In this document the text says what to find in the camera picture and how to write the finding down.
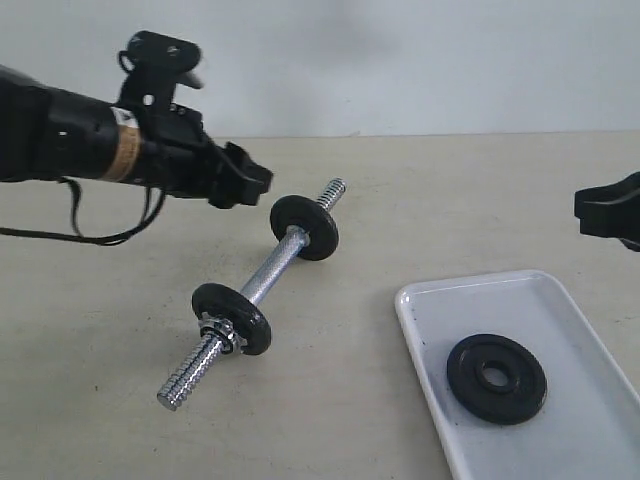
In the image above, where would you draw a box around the black plate near end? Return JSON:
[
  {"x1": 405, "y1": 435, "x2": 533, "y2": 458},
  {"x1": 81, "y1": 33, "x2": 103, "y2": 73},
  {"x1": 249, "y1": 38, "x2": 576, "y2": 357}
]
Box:
[{"x1": 191, "y1": 283, "x2": 272, "y2": 356}]

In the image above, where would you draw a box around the chrome dumbbell bar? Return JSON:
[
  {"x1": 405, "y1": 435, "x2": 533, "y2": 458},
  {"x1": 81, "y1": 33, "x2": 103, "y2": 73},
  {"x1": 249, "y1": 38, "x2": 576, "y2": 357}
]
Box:
[{"x1": 157, "y1": 178, "x2": 347, "y2": 411}]

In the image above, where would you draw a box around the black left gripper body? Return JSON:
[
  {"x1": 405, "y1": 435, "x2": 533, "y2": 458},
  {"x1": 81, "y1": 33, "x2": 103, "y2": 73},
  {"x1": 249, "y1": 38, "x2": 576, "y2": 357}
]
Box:
[{"x1": 134, "y1": 107, "x2": 219, "y2": 199}]

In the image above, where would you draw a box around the black weight plate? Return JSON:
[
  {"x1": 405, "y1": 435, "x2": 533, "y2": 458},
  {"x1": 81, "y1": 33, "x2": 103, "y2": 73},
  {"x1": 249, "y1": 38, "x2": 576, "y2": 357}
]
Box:
[{"x1": 446, "y1": 333, "x2": 547, "y2": 425}]

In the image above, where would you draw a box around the black plate end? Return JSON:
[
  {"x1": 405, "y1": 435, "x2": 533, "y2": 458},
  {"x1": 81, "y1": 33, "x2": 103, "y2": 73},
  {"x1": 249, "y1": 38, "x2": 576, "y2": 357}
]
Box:
[
  {"x1": 269, "y1": 195, "x2": 339, "y2": 261},
  {"x1": 191, "y1": 283, "x2": 272, "y2": 356}
]

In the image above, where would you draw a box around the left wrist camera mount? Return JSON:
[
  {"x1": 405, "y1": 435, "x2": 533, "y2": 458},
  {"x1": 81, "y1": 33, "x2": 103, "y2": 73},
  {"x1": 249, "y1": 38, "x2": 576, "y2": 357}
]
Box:
[{"x1": 117, "y1": 30, "x2": 204, "y2": 116}]

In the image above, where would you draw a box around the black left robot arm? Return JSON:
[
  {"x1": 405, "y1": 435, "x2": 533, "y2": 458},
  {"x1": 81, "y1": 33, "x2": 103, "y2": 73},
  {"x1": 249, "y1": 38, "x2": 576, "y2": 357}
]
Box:
[{"x1": 1, "y1": 67, "x2": 273, "y2": 209}]

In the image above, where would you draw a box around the black plate far end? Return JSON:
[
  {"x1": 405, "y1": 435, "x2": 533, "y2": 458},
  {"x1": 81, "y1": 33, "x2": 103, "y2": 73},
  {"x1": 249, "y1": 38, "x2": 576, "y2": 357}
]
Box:
[{"x1": 269, "y1": 195, "x2": 339, "y2": 261}]

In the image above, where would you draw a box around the chrome star lock nut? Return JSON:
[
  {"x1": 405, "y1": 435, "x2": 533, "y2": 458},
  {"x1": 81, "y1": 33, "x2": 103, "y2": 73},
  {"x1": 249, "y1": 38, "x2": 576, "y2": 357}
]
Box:
[{"x1": 198, "y1": 313, "x2": 244, "y2": 355}]

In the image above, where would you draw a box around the white rectangular tray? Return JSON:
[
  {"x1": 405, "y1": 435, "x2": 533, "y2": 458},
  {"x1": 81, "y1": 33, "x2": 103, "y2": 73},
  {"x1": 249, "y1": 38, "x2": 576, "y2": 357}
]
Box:
[{"x1": 395, "y1": 270, "x2": 639, "y2": 479}]

